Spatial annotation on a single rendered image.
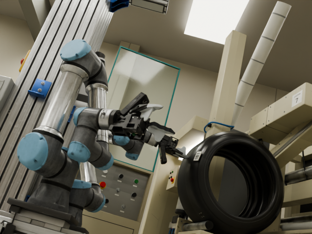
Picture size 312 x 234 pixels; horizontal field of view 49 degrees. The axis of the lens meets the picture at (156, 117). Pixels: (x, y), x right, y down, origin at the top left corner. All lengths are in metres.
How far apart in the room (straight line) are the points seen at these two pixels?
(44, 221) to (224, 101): 1.65
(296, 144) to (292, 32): 2.57
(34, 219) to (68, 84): 0.50
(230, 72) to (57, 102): 1.66
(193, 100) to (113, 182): 2.92
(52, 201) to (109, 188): 1.27
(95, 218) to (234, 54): 1.60
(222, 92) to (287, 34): 2.26
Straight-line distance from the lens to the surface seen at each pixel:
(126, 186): 2.55
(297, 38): 4.74
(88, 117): 1.19
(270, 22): 3.05
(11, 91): 1.70
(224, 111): 2.51
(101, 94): 1.42
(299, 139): 2.24
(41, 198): 1.30
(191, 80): 5.35
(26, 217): 1.31
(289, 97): 2.21
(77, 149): 1.16
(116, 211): 2.51
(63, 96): 1.30
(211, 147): 1.94
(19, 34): 5.87
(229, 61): 2.72
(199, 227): 1.94
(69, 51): 1.38
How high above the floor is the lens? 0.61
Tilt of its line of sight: 24 degrees up
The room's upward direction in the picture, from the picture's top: 15 degrees clockwise
